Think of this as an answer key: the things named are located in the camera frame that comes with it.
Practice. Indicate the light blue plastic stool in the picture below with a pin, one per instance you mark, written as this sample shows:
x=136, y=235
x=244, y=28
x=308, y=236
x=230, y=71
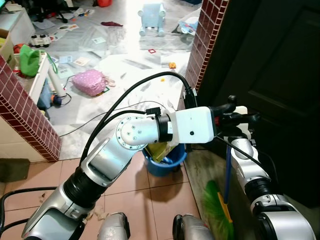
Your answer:
x=152, y=20

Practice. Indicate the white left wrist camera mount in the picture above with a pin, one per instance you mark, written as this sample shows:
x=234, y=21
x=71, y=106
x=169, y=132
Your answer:
x=192, y=125

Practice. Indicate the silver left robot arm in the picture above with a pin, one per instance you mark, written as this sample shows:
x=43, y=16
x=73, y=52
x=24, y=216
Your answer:
x=102, y=162

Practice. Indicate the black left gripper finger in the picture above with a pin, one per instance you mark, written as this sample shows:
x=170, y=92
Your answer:
x=227, y=108
x=245, y=119

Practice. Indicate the white vacuum tube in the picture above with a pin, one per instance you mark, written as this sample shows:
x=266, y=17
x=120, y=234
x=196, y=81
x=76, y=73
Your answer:
x=56, y=80

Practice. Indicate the dark wooden door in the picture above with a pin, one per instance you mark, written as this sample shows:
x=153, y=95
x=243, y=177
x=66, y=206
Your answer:
x=280, y=60

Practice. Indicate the grey right robot leg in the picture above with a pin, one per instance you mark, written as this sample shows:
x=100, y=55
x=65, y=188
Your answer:
x=192, y=229

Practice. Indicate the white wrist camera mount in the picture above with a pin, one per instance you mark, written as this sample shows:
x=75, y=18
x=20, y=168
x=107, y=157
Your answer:
x=192, y=125
x=243, y=131

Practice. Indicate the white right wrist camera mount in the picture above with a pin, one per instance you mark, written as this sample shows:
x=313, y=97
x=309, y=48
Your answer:
x=243, y=131

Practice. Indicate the green cloth bag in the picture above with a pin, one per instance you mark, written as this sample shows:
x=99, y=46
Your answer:
x=29, y=61

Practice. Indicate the yellow dustpan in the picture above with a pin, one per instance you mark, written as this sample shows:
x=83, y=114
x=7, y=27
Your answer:
x=159, y=151

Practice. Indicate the small orange toy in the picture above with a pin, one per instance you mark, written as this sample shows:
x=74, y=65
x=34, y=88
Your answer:
x=172, y=65

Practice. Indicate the pink dotted bag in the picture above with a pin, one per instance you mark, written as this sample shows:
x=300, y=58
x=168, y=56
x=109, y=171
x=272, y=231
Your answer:
x=90, y=82

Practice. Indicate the grey robot leg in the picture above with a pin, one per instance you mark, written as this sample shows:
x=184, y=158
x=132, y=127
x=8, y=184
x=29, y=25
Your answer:
x=192, y=229
x=114, y=227

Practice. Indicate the black and white toy car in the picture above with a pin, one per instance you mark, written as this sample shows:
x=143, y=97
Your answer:
x=40, y=41

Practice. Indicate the crumpled paper scrap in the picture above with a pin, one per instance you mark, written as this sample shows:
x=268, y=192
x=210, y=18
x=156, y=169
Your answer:
x=97, y=214

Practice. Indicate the white low table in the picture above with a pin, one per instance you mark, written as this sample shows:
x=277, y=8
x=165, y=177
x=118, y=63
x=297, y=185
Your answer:
x=39, y=75

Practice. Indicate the red square frame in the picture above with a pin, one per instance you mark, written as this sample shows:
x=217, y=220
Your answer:
x=151, y=50

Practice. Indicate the dark red cloth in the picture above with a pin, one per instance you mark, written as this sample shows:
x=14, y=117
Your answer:
x=111, y=23

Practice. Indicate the grey left robot leg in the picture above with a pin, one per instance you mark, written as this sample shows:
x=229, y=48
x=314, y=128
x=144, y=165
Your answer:
x=114, y=227

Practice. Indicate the blue plastic bucket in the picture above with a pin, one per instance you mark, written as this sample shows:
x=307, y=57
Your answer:
x=165, y=167

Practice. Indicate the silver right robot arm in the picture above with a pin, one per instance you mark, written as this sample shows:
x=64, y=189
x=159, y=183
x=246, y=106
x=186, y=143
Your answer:
x=250, y=170

